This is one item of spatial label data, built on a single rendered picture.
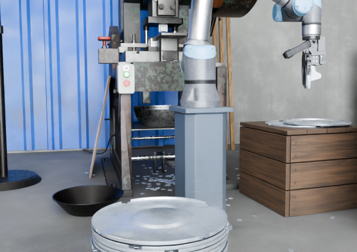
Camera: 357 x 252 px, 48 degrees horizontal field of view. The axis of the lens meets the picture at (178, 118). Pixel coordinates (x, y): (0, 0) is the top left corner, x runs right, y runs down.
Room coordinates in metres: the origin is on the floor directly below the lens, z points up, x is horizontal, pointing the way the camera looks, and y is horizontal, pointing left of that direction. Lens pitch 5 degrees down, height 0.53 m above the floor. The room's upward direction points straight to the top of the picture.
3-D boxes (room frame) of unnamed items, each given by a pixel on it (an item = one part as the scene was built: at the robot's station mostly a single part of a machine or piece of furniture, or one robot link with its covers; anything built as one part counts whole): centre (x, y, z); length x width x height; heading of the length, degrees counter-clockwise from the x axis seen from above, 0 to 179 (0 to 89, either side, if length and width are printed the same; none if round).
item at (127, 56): (2.22, 0.08, 0.68); 0.45 x 0.30 x 0.06; 103
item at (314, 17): (1.64, -0.54, 0.82); 0.09 x 0.08 x 0.11; 94
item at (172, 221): (0.84, 0.04, 0.25); 0.29 x 0.29 x 0.01
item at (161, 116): (2.22, 0.08, 0.36); 0.34 x 0.34 x 0.10
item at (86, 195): (1.66, 0.39, 0.04); 0.30 x 0.30 x 0.07
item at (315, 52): (1.64, -0.55, 0.66); 0.09 x 0.08 x 0.12; 85
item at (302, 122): (1.78, -0.62, 0.36); 0.29 x 0.29 x 0.01
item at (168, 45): (2.05, 0.04, 0.72); 0.25 x 0.14 x 0.14; 13
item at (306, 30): (1.65, -0.54, 0.75); 0.08 x 0.08 x 0.05
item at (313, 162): (1.80, -0.54, 0.18); 0.40 x 0.38 x 0.35; 19
